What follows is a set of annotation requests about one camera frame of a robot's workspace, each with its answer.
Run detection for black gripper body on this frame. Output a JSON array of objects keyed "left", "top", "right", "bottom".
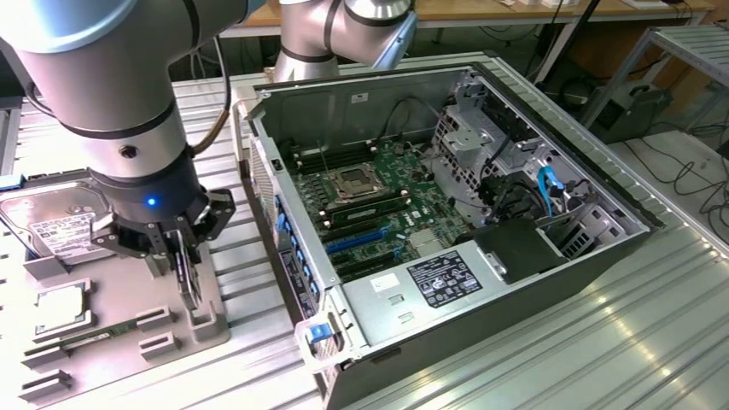
[{"left": 90, "top": 148, "right": 209, "bottom": 231}]

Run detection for silver hard disk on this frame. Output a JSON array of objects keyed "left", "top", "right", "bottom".
[{"left": 0, "top": 178, "right": 121, "bottom": 267}]

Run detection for grey parts rack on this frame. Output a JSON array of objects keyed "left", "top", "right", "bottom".
[{"left": 0, "top": 170, "right": 233, "bottom": 403}]

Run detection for silver CPU chip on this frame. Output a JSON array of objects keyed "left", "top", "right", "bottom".
[{"left": 32, "top": 284, "right": 93, "bottom": 339}]

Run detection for installed green RAM stick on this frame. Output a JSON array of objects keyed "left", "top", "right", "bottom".
[{"left": 322, "top": 203, "right": 389, "bottom": 228}]

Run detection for CPU socket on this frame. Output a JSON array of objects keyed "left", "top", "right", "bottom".
[{"left": 322, "top": 163, "right": 383, "bottom": 202}]

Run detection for blue expansion slot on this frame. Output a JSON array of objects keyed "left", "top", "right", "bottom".
[{"left": 322, "top": 228, "right": 389, "bottom": 254}]

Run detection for black expansion slot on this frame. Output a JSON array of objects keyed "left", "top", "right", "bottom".
[{"left": 330, "top": 249, "right": 397, "bottom": 277}]

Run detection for green motherboard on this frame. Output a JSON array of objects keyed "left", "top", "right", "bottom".
[{"left": 282, "top": 135, "right": 494, "bottom": 284}]

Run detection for silver chipset heatsink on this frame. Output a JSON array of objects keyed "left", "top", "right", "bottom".
[{"left": 405, "top": 230, "right": 451, "bottom": 254}]

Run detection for grey power supply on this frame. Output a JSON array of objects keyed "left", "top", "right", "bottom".
[{"left": 339, "top": 242, "right": 517, "bottom": 348}]

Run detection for silver drive cage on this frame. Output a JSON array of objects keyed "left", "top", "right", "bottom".
[{"left": 430, "top": 67, "right": 517, "bottom": 208}]

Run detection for black plastic shroud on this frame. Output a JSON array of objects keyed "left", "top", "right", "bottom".
[{"left": 473, "top": 218, "right": 566, "bottom": 286}]

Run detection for black open PC case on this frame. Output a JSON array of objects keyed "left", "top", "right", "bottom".
[{"left": 231, "top": 50, "right": 666, "bottom": 410}]

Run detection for wooden desk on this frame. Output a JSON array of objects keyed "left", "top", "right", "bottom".
[{"left": 218, "top": 0, "right": 713, "bottom": 39}]

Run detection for black box device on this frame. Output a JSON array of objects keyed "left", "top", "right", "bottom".
[{"left": 590, "top": 82, "right": 674, "bottom": 145}]

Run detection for metal slat shelf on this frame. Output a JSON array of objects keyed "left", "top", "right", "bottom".
[{"left": 623, "top": 24, "right": 729, "bottom": 144}]

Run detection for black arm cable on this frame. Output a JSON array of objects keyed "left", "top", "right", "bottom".
[{"left": 189, "top": 36, "right": 235, "bottom": 155}]

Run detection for black wire bundle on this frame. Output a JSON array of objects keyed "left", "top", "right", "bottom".
[{"left": 477, "top": 173, "right": 542, "bottom": 226}]

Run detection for blue wire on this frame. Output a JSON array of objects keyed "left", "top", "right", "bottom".
[{"left": 533, "top": 165, "right": 565, "bottom": 217}]

